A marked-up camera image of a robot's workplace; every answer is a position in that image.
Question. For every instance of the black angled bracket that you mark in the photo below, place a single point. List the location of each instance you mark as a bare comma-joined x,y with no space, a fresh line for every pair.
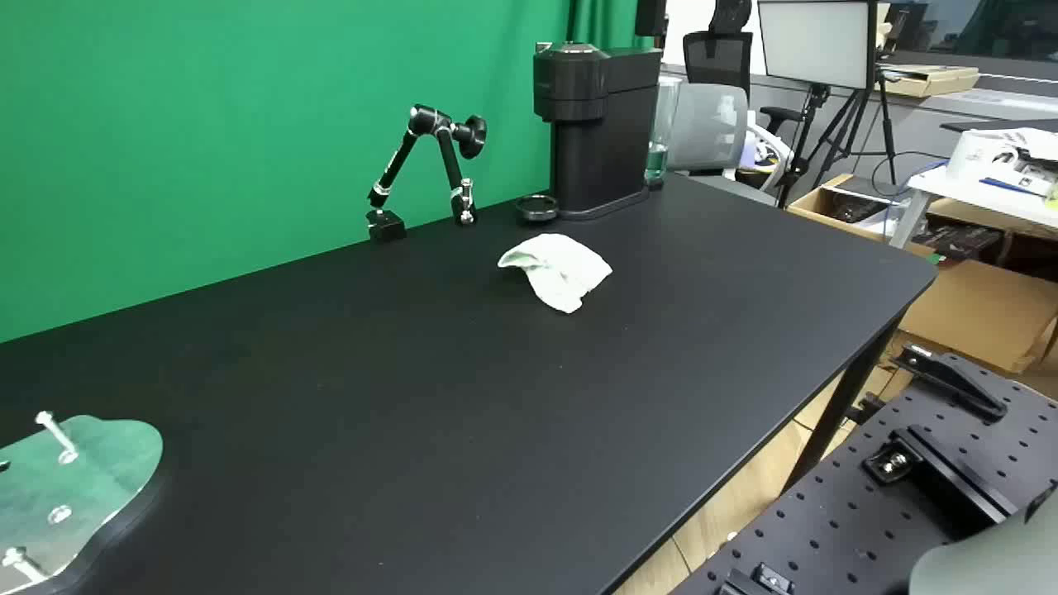
952,382

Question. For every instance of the small metal nut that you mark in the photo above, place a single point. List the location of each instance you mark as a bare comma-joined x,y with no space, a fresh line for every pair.
60,512

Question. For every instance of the white cloth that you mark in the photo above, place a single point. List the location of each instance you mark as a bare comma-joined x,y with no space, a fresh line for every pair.
561,270

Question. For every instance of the long white bolt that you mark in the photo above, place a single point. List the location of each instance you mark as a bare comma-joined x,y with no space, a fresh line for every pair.
57,438

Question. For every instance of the green bottle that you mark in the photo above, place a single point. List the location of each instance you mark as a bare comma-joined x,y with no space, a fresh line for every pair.
656,164

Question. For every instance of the white side table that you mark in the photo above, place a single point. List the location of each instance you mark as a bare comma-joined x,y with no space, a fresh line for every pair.
992,198

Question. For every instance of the black tripod stand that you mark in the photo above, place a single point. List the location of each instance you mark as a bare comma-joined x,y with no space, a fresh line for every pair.
842,129

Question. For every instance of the grey mesh office chair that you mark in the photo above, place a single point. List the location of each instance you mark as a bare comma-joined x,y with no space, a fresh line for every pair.
706,123

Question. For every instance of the white paper pile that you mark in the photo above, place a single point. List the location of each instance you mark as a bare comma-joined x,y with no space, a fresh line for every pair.
1010,152

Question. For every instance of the flat tan box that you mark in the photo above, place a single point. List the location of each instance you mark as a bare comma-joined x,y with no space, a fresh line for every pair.
930,80

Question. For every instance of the black perforated breadboard plate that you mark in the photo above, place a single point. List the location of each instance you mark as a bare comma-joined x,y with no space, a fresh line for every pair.
839,530

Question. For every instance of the white light panel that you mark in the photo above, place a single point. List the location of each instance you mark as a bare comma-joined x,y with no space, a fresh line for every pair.
814,39

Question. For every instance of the closed brown cardboard box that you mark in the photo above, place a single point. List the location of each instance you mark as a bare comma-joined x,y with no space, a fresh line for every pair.
988,316

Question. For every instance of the open cardboard box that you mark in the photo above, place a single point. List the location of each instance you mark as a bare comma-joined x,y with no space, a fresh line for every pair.
849,203

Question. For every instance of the black table leg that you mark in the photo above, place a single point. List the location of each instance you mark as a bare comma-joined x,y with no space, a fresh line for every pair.
845,400

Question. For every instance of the black office chair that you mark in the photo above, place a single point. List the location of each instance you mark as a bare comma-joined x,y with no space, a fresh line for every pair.
720,55

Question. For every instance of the black mounting clamp block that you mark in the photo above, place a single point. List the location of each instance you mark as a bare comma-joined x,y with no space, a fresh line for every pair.
938,473

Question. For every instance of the grey rounded chair back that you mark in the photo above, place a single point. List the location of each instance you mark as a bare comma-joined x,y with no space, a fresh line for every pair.
992,562

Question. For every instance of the clear green plastic board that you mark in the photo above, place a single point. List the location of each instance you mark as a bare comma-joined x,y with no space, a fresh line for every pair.
78,482

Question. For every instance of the black box-shaped machine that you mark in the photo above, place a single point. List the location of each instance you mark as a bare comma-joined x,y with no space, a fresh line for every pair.
597,120

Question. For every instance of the short white bolt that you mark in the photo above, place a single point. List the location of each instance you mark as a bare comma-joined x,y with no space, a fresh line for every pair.
20,562

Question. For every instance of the green backdrop screen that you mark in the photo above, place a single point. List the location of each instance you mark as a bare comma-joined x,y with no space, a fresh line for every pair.
220,120

